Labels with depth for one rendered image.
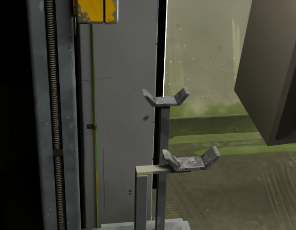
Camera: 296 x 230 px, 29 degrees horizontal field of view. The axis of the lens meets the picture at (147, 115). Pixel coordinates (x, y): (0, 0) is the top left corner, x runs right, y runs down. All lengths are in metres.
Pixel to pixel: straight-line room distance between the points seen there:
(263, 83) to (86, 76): 0.94
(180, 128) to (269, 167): 0.49
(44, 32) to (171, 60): 2.21
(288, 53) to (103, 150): 0.79
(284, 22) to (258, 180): 0.98
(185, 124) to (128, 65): 1.63
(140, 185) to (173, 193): 1.77
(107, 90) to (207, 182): 1.37
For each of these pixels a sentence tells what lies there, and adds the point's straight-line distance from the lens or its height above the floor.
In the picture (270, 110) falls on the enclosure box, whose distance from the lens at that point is 2.11.
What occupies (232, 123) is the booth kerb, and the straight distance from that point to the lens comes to 3.01.
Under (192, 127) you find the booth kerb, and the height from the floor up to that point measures 0.11.
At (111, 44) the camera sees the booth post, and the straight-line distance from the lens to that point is 1.32.
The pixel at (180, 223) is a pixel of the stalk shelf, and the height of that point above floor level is 0.79.
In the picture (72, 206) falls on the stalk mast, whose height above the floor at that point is 0.99.
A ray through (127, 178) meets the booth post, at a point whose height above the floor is 0.69.
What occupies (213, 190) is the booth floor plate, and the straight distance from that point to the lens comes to 2.61.
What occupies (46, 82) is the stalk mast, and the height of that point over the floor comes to 1.20.
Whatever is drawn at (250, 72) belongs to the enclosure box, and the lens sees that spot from 2.24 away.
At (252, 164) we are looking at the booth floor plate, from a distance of 2.83.
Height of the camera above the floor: 1.53
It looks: 28 degrees down
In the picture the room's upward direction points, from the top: 2 degrees clockwise
